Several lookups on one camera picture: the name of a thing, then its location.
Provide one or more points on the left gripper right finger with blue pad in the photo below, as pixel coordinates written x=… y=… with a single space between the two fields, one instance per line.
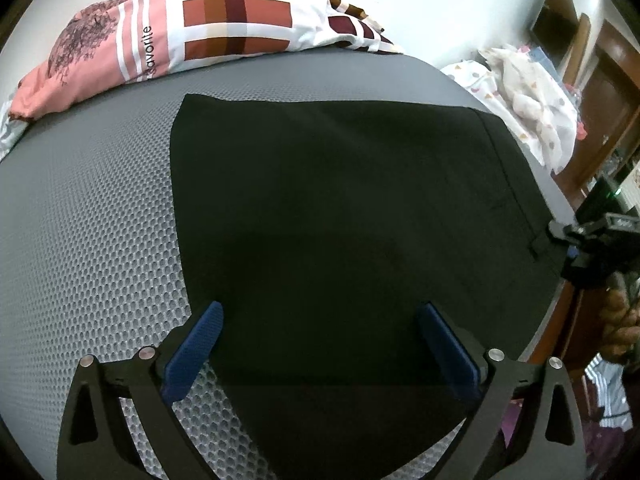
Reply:
x=489 y=380

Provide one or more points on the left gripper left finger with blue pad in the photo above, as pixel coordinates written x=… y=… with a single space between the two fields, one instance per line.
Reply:
x=95 y=441

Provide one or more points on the black pants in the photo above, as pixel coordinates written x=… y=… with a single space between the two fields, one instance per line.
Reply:
x=330 y=233

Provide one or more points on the purple floral clothing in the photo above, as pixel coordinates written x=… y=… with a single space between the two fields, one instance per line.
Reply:
x=582 y=424

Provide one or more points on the person's right hand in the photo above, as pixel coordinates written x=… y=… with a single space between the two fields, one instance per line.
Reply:
x=620 y=317

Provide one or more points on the brown wooden cabinet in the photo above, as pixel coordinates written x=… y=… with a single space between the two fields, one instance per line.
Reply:
x=596 y=54

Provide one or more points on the grey mesh mattress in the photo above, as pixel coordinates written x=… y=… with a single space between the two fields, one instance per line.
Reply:
x=89 y=251

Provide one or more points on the white triangle-print blanket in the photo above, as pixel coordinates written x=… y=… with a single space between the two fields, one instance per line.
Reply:
x=522 y=87

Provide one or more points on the grey cloth under pillow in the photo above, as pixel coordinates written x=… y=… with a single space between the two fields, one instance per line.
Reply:
x=11 y=130

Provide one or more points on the pink checkered pillow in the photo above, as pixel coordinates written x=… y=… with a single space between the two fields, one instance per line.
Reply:
x=115 y=42

